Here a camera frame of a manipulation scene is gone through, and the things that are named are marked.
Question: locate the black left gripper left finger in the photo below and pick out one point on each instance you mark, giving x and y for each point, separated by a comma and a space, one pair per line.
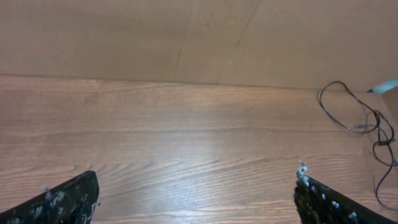
72, 202

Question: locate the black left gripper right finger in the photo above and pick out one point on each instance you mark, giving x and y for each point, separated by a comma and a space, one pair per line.
318, 204

